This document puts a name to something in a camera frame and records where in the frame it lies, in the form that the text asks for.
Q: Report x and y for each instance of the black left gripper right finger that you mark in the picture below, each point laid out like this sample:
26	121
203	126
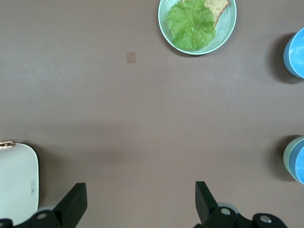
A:
205	204

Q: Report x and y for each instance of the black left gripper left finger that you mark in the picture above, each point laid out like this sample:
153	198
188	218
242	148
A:
73	204

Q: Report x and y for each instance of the pale green bowl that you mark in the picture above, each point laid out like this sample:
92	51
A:
287	156

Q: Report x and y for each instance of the blue bowl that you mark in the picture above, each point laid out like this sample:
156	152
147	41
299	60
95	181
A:
299	166
297	54

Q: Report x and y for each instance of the cream white toaster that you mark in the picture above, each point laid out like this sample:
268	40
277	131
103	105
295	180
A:
16	180

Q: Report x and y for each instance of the brown tape square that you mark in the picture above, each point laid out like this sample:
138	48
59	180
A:
131	57

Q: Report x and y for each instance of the pale green plate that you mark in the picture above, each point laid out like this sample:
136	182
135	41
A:
225	31

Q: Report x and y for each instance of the green lettuce leaf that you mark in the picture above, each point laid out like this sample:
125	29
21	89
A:
190	26

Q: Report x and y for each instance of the brown bread slice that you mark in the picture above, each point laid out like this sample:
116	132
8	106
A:
217	8

